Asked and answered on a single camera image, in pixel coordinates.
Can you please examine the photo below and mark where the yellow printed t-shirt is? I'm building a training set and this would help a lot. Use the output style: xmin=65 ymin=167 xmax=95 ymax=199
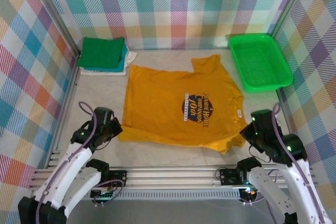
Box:
xmin=117 ymin=54 xmax=249 ymax=155

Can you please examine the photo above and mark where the pale marbled table cover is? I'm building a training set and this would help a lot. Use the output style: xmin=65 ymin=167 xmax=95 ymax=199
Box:
xmin=56 ymin=49 xmax=300 ymax=168

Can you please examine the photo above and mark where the green plastic basket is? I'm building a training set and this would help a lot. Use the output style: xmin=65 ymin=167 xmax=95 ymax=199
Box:
xmin=227 ymin=33 xmax=294 ymax=93

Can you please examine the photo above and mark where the white folded t-shirt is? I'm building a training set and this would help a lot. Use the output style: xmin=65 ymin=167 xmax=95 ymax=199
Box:
xmin=80 ymin=49 xmax=139 ymax=77

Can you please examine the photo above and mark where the grey metal plate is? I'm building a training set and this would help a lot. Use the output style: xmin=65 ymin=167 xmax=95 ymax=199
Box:
xmin=67 ymin=200 xmax=275 ymax=224

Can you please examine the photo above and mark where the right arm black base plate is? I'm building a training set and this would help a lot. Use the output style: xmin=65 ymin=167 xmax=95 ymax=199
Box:
xmin=219 ymin=167 xmax=250 ymax=186

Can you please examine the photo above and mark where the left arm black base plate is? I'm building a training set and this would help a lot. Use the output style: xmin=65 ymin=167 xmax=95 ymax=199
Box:
xmin=108 ymin=170 xmax=128 ymax=188

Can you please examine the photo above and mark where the long aluminium base rail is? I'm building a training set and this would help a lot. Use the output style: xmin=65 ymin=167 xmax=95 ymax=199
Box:
xmin=28 ymin=166 xmax=320 ymax=190

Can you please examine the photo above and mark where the slotted grey cable duct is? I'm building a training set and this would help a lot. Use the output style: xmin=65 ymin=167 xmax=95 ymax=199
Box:
xmin=73 ymin=191 xmax=242 ymax=201

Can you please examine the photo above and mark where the aluminium corner post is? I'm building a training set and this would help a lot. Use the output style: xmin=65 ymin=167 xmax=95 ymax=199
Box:
xmin=270 ymin=0 xmax=316 ymax=40
xmin=27 ymin=0 xmax=81 ymax=57

